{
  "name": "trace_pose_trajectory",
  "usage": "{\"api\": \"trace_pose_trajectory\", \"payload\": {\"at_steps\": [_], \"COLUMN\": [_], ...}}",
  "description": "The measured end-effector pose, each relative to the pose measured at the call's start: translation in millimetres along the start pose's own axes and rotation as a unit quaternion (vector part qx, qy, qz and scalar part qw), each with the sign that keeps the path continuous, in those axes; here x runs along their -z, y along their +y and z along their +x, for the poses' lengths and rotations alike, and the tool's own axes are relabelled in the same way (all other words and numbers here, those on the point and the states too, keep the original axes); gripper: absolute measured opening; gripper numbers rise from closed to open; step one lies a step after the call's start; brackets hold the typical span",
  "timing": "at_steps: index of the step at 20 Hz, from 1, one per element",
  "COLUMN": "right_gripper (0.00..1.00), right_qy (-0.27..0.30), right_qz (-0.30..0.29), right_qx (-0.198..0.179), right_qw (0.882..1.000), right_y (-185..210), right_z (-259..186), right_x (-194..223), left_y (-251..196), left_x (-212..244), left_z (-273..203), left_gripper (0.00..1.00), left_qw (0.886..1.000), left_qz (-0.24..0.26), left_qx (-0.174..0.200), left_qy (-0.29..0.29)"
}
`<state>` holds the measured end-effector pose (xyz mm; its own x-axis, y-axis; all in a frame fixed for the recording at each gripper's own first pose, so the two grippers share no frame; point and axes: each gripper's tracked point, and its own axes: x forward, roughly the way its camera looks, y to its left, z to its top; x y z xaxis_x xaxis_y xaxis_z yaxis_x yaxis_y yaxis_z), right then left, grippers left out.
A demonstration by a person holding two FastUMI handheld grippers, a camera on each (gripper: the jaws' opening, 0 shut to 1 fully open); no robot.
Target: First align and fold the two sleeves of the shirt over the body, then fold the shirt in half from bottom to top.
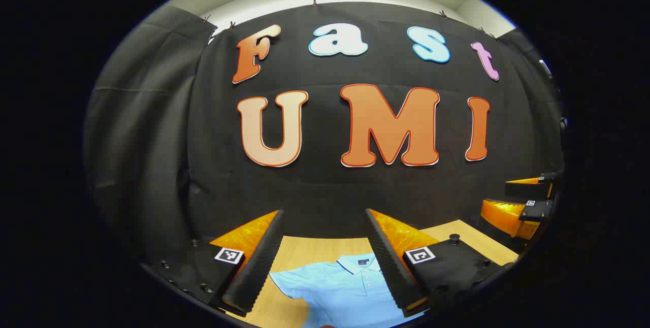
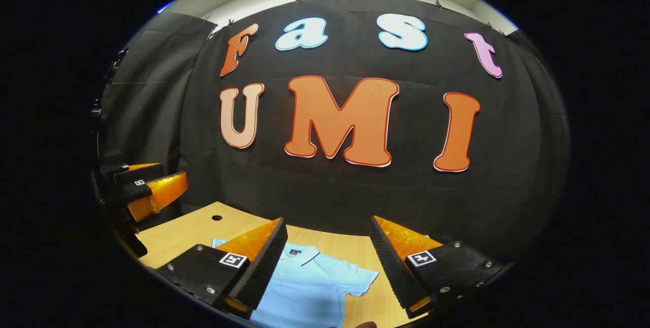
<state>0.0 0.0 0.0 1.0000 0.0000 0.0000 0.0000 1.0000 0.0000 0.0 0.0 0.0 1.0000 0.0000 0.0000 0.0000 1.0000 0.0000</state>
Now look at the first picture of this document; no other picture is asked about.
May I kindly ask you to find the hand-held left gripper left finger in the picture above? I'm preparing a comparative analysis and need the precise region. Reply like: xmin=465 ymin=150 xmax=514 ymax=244
xmin=140 ymin=209 xmax=286 ymax=318

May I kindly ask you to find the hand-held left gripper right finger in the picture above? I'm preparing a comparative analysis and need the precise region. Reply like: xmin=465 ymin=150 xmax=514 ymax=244
xmin=365 ymin=208 xmax=516 ymax=318

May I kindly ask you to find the light blue T-shirt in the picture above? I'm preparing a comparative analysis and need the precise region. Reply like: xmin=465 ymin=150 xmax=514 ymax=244
xmin=269 ymin=253 xmax=407 ymax=328

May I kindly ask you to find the black backdrop cloth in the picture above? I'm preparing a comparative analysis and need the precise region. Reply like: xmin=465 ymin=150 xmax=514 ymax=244
xmin=84 ymin=1 xmax=567 ymax=268

